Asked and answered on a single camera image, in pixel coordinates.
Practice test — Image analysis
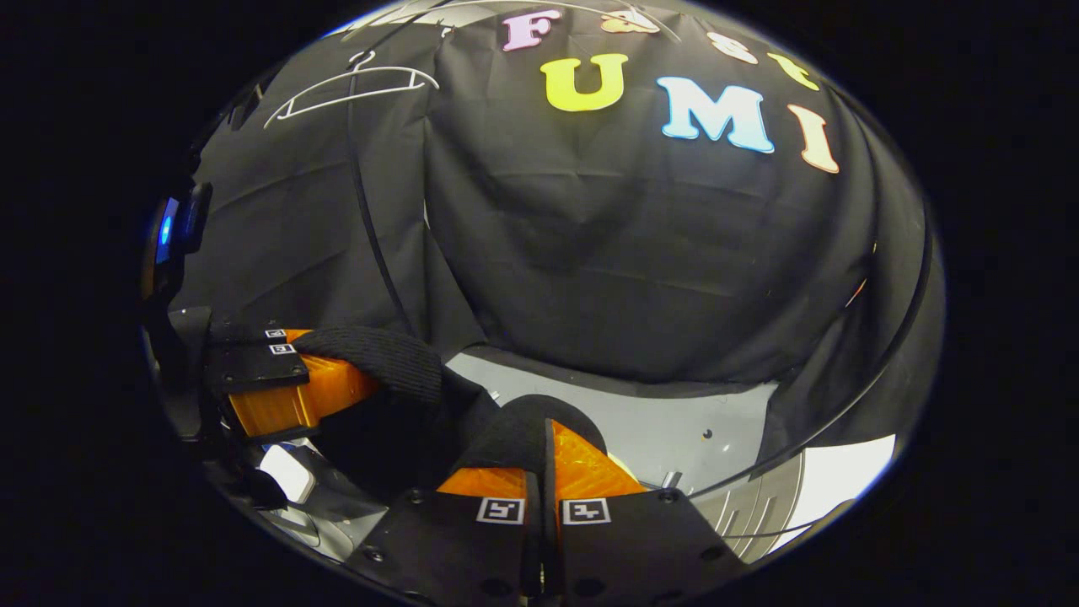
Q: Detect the white ridged cabinet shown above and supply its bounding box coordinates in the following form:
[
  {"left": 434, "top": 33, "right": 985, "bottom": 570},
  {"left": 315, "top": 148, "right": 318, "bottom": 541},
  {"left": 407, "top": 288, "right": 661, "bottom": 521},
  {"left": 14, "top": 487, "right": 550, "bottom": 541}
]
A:
[{"left": 691, "top": 433, "right": 899, "bottom": 564}]

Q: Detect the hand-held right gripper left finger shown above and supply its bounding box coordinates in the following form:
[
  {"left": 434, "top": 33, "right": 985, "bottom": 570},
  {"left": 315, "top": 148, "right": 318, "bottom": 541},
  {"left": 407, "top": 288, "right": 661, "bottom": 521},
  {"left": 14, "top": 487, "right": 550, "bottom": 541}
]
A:
[{"left": 346, "top": 468, "right": 545, "bottom": 607}]

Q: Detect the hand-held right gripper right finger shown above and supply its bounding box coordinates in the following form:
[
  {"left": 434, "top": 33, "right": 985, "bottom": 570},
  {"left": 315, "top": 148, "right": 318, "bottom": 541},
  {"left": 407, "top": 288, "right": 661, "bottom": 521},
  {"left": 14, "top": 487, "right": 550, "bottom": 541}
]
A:
[{"left": 548, "top": 417, "right": 748, "bottom": 607}]

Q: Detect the white plastic clothes hanger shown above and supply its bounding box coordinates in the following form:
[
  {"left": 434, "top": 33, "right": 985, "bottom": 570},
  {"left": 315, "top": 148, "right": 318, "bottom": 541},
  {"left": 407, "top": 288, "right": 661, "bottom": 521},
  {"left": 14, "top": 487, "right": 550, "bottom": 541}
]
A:
[{"left": 264, "top": 49, "right": 441, "bottom": 131}]

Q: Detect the black knit cardigan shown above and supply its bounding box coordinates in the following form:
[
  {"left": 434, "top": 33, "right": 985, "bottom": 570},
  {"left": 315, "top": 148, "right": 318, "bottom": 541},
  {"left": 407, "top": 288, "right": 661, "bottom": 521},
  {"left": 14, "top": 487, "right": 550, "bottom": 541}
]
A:
[{"left": 290, "top": 325, "right": 609, "bottom": 508}]

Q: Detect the black metal clothes rack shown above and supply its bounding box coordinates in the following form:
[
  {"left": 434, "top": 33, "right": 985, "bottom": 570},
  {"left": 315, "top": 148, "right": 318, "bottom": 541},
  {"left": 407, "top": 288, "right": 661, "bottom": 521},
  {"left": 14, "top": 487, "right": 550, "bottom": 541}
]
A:
[{"left": 341, "top": 0, "right": 938, "bottom": 507}]

